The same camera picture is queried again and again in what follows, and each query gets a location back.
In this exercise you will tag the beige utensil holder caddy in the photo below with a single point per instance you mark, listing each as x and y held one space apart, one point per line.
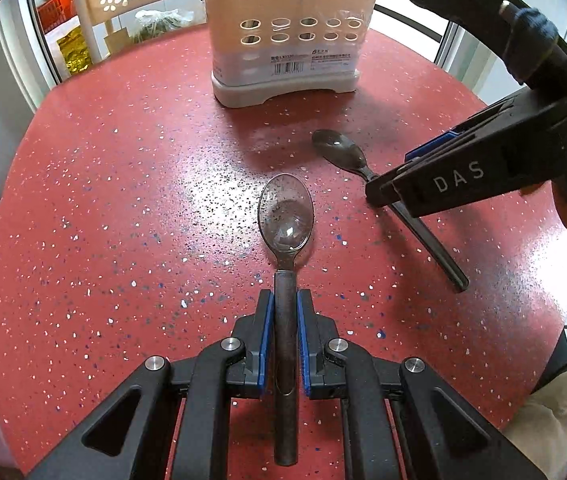
267 48

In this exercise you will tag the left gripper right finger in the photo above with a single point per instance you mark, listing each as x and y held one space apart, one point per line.
400 420

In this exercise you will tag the dark translucent spoon three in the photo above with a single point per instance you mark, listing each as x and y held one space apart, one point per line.
286 220

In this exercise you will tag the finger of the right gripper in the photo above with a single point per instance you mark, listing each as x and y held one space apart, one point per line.
431 145

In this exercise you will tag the red plastic basket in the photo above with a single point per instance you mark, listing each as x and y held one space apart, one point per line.
54 13

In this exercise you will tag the bag of green vegetables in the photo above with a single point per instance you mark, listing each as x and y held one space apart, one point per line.
152 24

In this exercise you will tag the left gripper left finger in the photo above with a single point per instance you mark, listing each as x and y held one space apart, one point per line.
169 419

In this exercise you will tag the yellow cooking oil bottle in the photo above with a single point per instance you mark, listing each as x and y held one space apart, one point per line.
74 51

